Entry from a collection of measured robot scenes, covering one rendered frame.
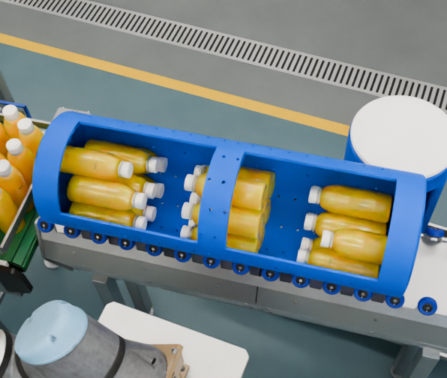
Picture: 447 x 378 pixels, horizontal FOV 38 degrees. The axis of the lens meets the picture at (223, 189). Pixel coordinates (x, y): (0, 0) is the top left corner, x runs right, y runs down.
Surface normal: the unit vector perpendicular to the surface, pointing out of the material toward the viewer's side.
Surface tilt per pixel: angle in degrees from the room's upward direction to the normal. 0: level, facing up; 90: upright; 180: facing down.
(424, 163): 0
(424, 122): 0
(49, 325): 37
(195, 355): 0
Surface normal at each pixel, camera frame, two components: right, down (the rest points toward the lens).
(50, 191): -0.24, 0.39
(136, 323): -0.05, -0.55
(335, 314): -0.26, 0.59
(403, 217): -0.12, -0.28
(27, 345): -0.58, -0.64
